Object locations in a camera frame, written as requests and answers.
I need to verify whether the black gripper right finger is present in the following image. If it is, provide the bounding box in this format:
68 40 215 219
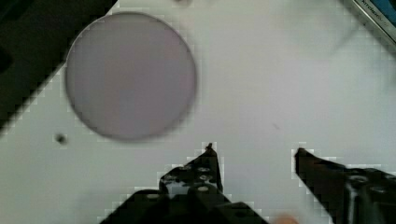
294 147 396 224

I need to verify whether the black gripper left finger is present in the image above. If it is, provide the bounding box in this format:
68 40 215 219
159 143 223 198

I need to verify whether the silver toaster oven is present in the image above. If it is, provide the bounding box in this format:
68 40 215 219
346 0 396 51

